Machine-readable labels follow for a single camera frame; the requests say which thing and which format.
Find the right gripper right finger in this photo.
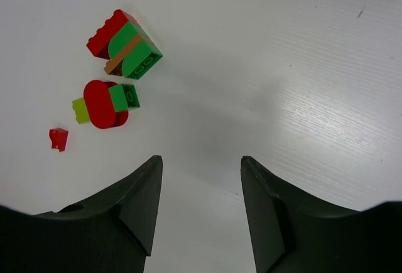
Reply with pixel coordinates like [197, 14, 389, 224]
[241, 156, 401, 272]

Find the green lego piece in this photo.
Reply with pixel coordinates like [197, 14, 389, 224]
[109, 83, 141, 112]

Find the red lego brick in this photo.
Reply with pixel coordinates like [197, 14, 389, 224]
[86, 9, 139, 60]

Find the lime lego brick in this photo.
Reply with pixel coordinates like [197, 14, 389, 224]
[72, 97, 90, 124]

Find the red round lego piece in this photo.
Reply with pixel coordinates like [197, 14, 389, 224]
[84, 80, 129, 129]

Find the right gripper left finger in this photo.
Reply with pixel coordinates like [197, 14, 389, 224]
[1, 155, 163, 272]

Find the small red lego piece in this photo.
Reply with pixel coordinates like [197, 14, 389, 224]
[49, 128, 68, 152]

